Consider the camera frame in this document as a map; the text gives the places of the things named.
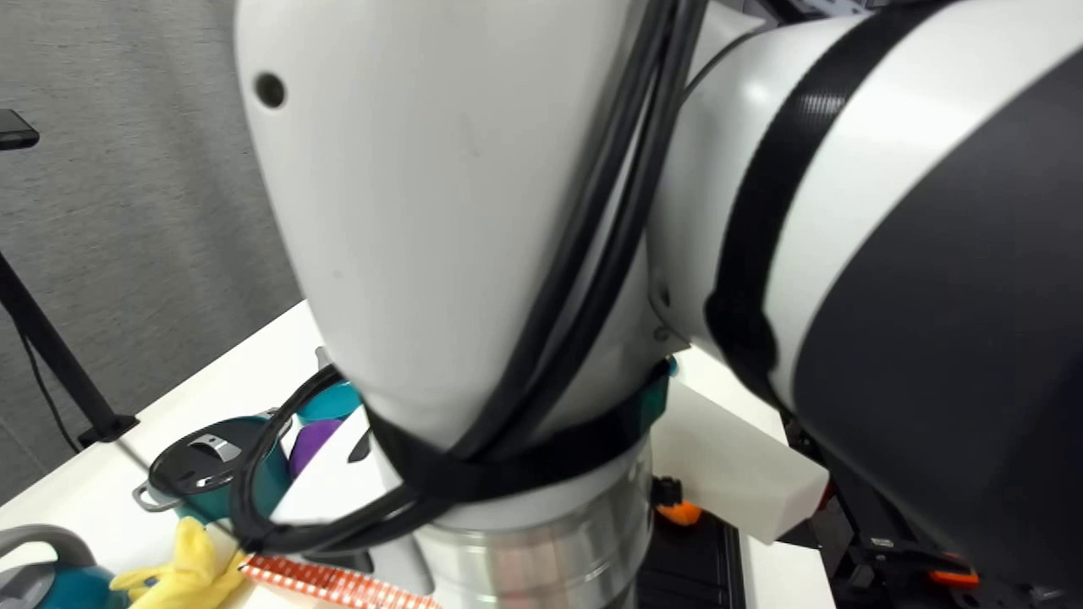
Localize orange checkered basket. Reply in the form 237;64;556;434
234;547;444;609

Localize teal toy frying pan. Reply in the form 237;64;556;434
295;379;365;426

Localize purple toy eggplant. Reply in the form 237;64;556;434
288;416;348;472

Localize teal toy pot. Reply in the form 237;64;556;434
127;414;290;534

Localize black pot lid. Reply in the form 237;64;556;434
146;414;281;500

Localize grey curtain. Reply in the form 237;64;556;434
0;0;323;500

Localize yellow bananas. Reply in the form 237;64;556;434
108;513;253;609

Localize black orange clamp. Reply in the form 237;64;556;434
859;539;981;594

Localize black cable tie strap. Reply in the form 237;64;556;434
367;359;680;505

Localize black camera stand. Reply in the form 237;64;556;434
0;252;141;449

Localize teal kettle grey handle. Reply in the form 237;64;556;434
0;521;119;609

